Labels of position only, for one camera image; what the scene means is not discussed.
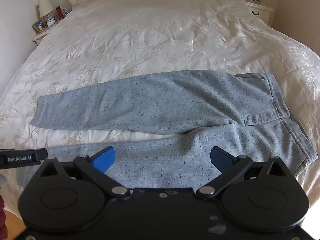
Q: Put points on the bed with white floral bedspread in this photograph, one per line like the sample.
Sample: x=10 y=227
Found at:
x=155 y=37

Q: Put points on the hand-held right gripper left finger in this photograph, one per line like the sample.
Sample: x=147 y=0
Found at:
x=105 y=158

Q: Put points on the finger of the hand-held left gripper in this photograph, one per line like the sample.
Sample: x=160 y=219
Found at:
x=43 y=154

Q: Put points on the small white desk clock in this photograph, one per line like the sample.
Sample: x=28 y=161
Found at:
x=50 y=22

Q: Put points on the red candle jar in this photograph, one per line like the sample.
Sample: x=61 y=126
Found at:
x=59 y=12

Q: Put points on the grey-blue speckled pants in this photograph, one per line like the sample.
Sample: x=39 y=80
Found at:
x=175 y=110

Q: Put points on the dark red fuzzy cloth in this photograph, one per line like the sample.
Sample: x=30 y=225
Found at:
x=2 y=212

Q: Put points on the white shade table lamp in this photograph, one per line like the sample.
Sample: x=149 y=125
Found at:
x=45 y=7

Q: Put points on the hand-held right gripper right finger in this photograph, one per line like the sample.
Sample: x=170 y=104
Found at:
x=221 y=158

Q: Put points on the wooden photo frame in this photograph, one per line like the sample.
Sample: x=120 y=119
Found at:
x=39 y=26

